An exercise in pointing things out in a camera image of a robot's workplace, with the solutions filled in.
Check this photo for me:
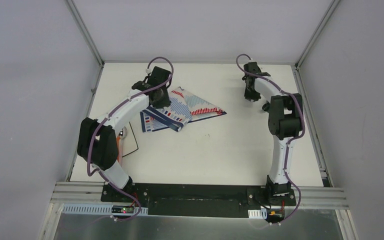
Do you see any white square plate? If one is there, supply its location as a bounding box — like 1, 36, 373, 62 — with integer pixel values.
122, 122, 139, 157

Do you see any left white cable duct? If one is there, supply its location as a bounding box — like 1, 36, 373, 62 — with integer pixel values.
61, 203, 149, 216

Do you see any silver spoon pink handle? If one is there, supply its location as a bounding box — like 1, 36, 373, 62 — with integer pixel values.
118, 127, 128, 166

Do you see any right white cable duct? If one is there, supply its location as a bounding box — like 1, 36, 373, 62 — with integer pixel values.
247, 208, 268, 220

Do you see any white cable duct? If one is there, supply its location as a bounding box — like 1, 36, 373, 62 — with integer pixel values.
61, 203, 149, 216
247, 208, 268, 220

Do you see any patterned cloth napkin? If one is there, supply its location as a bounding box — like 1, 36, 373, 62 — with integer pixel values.
140, 86, 227, 133

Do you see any orange plastic fork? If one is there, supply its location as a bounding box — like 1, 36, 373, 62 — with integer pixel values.
116, 135, 121, 163

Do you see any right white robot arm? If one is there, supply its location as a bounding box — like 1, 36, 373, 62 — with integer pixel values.
242, 61, 305, 205

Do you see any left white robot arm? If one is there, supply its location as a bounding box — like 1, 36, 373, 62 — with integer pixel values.
76, 66, 173, 203

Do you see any dark green mug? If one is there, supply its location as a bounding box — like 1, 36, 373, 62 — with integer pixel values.
261, 101, 271, 113

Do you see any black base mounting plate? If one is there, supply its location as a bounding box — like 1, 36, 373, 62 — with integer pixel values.
100, 183, 299, 218

